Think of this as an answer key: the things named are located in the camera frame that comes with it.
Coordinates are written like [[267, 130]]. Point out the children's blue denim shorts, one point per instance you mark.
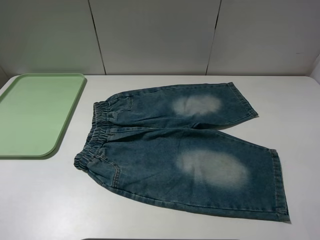
[[165, 146]]

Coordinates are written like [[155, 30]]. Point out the light green plastic tray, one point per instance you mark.
[[34, 112]]

